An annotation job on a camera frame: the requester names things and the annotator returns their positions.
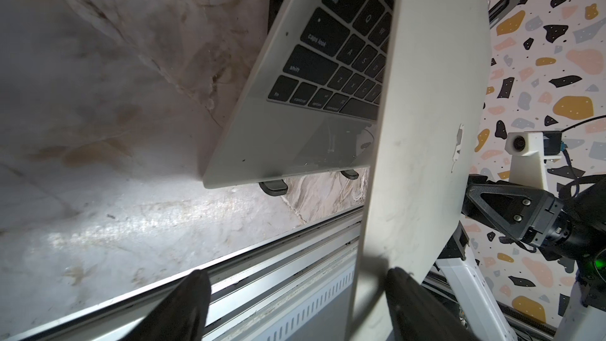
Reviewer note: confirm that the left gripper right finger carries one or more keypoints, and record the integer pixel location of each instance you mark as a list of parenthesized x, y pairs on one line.
[(417, 315)]

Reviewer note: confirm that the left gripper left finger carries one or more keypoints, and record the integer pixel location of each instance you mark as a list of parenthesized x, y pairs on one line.
[(181, 315)]

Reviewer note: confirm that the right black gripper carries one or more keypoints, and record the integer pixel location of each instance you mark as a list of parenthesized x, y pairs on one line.
[(523, 213)]

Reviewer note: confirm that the silver laptop computer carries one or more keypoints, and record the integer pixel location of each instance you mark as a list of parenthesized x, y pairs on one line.
[(393, 85)]

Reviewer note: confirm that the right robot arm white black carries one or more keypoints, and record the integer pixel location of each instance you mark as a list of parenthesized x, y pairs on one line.
[(578, 263)]

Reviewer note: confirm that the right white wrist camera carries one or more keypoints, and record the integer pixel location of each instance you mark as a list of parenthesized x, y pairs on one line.
[(529, 153)]

